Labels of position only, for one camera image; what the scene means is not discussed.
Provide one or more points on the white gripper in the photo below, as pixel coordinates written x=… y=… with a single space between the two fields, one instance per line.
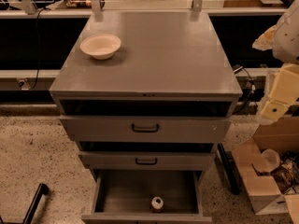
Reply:
x=288 y=39

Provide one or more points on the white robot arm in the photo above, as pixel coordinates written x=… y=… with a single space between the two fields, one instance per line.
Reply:
x=283 y=40

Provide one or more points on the grey drawer cabinet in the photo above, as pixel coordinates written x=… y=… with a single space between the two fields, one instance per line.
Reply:
x=171 y=64

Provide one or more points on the bottom grey open drawer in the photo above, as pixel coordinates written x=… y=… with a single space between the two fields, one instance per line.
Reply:
x=123 y=197

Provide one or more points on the middle grey drawer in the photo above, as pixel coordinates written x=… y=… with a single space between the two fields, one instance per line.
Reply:
x=146 y=160

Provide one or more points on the top grey drawer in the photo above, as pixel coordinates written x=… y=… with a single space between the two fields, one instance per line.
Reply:
x=145 y=129

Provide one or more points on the clear plastic cup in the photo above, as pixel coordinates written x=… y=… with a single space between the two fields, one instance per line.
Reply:
x=271 y=158

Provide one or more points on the cardboard box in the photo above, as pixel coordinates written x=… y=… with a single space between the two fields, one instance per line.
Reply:
x=264 y=194

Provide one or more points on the black cabinet leg bar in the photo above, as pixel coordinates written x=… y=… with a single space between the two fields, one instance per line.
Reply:
x=229 y=172

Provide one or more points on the white bowl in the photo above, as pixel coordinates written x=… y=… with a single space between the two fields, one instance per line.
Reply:
x=100 y=47

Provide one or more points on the black bar on floor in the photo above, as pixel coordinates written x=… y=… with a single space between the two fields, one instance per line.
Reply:
x=42 y=190

